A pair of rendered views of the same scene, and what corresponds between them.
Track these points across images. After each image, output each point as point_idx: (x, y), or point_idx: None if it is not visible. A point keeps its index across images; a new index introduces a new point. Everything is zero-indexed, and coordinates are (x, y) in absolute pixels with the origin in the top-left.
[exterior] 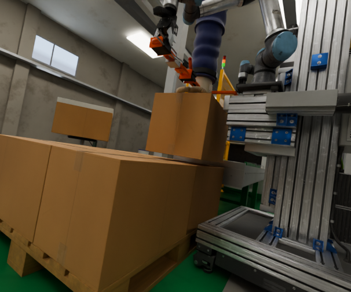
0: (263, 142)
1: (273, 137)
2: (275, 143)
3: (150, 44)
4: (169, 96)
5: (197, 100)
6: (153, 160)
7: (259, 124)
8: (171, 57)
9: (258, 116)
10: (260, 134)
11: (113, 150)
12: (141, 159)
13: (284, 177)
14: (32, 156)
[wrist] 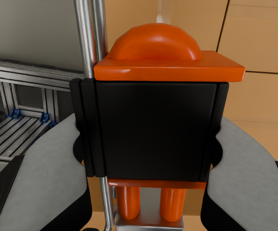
0: (7, 157)
1: None
2: None
3: (203, 52)
4: (184, 204)
5: (96, 192)
6: (120, 20)
7: None
8: (144, 205)
9: None
10: (3, 167)
11: (262, 108)
12: (130, 3)
13: (13, 153)
14: None
